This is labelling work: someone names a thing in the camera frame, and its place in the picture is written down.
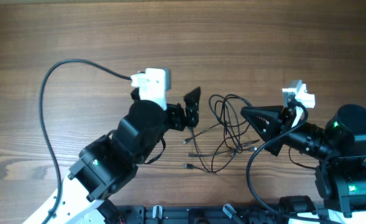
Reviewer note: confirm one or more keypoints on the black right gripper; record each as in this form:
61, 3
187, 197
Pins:
274, 114

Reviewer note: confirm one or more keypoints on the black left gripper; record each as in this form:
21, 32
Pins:
176, 122

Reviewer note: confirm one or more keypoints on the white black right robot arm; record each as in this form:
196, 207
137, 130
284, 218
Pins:
339, 147

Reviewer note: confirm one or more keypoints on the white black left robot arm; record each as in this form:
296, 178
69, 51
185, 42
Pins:
106, 165

